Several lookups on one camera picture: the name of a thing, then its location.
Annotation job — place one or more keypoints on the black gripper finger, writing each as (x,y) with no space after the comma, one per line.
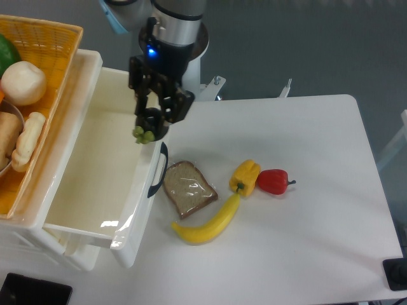
(140,80)
(174,102)

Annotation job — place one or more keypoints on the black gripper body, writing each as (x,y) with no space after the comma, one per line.
(170,60)

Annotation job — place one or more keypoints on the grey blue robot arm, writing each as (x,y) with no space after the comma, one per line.
(165,76)

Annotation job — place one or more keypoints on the open upper white drawer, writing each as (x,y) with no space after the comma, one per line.
(103,194)

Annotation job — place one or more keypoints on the white drawer cabinet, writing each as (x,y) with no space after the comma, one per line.
(25,233)

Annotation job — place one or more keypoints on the orange plastic basket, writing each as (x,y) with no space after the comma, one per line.
(50,46)

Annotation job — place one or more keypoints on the wrapped brown bread slice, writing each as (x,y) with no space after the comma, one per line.
(187,188)

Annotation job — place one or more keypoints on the yellow bell pepper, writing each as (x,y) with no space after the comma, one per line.
(244,178)

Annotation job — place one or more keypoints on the cream peanut-shaped toy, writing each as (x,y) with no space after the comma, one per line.
(27,141)

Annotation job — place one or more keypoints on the white round bun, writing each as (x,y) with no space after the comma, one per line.
(23,83)

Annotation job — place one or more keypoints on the red bell pepper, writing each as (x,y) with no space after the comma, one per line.
(274,181)

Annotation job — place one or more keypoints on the green vegetable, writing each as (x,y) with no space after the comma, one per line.
(9,54)

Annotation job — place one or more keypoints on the yellow banana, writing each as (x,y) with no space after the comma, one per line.
(212,228)

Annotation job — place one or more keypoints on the tan bread roll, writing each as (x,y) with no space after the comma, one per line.
(10,130)

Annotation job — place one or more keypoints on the black device bottom left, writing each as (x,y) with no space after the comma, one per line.
(20,289)

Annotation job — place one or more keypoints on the black device right edge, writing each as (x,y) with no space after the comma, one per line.
(395,272)

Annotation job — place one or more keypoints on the dark drawer handle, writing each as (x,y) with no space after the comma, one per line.
(161,170)

